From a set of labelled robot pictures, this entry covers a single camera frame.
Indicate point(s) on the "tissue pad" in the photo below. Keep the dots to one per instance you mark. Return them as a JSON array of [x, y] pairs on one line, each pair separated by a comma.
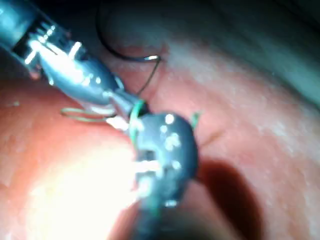
[[250, 140]]

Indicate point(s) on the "right arm needle driver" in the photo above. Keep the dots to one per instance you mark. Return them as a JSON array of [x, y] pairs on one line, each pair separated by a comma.
[[172, 155]]

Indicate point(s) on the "dark left arm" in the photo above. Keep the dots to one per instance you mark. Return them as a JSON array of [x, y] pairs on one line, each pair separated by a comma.
[[12, 17]]

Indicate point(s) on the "left arm needle driver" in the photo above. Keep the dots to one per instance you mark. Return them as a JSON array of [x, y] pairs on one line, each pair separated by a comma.
[[80, 75]]

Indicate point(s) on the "curved steel needle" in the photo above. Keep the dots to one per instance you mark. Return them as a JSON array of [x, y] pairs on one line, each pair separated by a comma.
[[113, 51]]

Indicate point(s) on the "left arm needle driver jaw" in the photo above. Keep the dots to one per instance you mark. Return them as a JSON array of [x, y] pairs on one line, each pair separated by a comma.
[[126, 102], [117, 122]]

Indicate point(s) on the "dark right arm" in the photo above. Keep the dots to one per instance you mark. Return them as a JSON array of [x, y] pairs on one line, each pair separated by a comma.
[[165, 225]]

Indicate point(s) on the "blue thread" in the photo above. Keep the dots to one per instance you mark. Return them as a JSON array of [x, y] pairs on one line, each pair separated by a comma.
[[136, 111]]

